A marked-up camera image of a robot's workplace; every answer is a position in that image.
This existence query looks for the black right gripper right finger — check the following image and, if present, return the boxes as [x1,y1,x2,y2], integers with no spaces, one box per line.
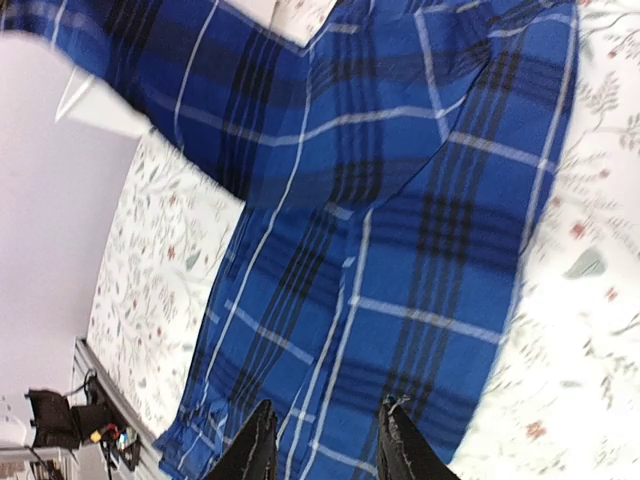
[377,396,459,480]

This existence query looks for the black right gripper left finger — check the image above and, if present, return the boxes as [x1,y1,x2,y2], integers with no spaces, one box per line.
[207,400,278,480]

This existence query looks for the dark blue plaid shirt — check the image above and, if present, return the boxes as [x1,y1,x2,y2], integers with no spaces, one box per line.
[1,1,578,479]

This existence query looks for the white plastic bin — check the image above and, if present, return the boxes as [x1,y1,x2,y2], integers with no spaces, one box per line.
[1,33,151,139]

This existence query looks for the floral patterned table mat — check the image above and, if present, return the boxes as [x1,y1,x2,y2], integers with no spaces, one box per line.
[84,1,639,479]

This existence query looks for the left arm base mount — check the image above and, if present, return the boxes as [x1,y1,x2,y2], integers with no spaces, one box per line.
[25,385,120,463]

